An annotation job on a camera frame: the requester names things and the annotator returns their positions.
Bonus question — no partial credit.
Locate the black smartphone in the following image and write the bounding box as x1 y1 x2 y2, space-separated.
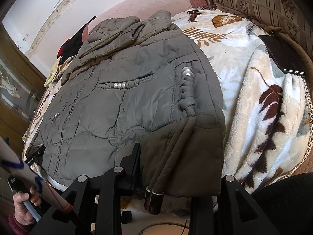
258 34 307 78

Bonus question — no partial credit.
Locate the yellow floral cloth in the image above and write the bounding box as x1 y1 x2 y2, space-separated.
44 60 59 89

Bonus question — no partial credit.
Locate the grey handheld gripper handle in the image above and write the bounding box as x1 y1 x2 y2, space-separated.
23 201 41 222

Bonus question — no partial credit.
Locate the striped beige pillow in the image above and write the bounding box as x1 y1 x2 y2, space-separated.
213 0 312 57

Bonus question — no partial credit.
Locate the white patterned sleeve forearm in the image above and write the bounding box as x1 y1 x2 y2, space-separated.
1 138 73 213

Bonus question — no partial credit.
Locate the grey quilted puffer jacket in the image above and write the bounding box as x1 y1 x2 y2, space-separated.
25 11 226 197

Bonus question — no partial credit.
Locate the pink padded headboard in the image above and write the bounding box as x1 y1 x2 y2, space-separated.
82 0 213 41

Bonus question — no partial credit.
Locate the person left hand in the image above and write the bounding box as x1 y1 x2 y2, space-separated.
13 186 41 225

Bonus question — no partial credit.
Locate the brown wooden wardrobe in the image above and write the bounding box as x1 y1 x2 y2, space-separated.
1 24 45 157

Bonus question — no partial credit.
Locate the black and red clothes pile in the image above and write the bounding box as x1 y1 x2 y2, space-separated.
57 16 96 64

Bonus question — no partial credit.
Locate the leaf pattern fleece blanket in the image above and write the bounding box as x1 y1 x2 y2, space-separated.
22 8 312 210

